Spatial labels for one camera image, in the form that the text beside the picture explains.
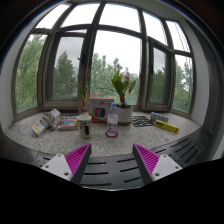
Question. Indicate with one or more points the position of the flat colourful packet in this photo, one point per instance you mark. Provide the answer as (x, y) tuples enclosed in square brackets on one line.
[(68, 123)]

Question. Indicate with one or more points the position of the white pot with green plant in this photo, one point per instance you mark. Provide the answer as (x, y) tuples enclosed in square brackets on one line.
[(124, 105)]

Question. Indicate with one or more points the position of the clear plastic water bottle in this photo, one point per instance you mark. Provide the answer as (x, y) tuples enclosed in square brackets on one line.
[(112, 118)]

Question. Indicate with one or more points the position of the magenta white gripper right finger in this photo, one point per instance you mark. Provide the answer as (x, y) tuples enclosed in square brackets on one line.
[(153, 166)]

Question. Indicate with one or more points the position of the red white filament box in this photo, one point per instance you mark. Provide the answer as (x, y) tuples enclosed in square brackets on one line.
[(99, 109)]

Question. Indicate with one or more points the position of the dark slatted radiator cover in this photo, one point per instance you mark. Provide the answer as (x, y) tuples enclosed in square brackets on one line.
[(119, 172)]

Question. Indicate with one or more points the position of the dark framed bay window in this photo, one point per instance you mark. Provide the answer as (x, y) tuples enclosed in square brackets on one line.
[(111, 49)]

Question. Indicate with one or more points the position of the white packaged bundle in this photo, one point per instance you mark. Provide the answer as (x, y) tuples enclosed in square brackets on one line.
[(48, 120)]

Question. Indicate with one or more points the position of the light blue small box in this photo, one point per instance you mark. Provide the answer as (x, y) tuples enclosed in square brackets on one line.
[(160, 117)]

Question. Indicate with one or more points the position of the black patterned trivet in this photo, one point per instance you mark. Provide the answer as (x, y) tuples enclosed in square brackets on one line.
[(141, 121)]

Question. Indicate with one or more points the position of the red round coaster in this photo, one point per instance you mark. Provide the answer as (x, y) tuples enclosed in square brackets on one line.
[(111, 134)]

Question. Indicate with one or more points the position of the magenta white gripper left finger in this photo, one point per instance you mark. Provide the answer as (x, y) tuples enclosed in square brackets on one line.
[(70, 166)]

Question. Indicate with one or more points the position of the yellow rectangular box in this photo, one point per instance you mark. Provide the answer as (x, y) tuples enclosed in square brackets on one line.
[(166, 126)]

